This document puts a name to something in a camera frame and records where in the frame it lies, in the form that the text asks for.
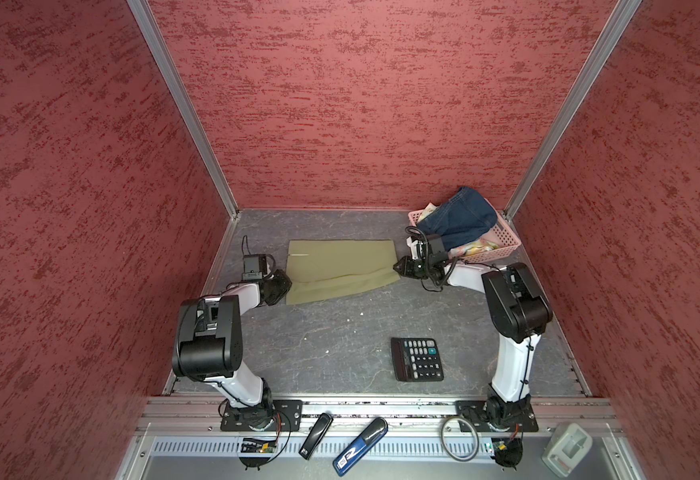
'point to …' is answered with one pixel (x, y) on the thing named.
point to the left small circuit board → (250, 445)
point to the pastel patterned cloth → (471, 248)
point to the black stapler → (315, 436)
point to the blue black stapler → (348, 461)
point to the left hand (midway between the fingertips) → (292, 287)
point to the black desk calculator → (416, 359)
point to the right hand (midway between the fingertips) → (397, 270)
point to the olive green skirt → (326, 269)
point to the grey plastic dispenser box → (567, 447)
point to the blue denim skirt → (459, 220)
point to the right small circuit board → (507, 451)
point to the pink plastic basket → (500, 239)
